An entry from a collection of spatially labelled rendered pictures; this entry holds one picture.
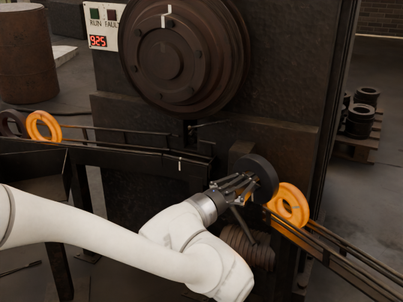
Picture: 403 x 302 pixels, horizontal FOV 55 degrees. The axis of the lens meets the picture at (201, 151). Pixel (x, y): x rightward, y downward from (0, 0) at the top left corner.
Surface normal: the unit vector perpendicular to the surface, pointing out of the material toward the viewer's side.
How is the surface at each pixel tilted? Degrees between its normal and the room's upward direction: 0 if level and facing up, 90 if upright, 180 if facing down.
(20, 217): 79
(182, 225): 16
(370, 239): 0
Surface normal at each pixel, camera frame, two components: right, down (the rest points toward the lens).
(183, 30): -0.40, 0.44
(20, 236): 0.75, 0.55
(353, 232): 0.00, -0.88
